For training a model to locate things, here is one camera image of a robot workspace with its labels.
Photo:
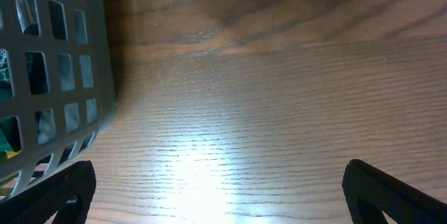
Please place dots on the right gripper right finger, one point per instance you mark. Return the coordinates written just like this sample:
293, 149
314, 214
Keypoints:
371, 195

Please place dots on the green Nescafe coffee bag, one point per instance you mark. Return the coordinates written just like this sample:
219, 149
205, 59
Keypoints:
11, 131

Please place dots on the grey plastic basket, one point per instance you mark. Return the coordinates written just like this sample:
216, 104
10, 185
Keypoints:
63, 87

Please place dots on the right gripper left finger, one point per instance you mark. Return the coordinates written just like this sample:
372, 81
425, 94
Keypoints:
66, 196

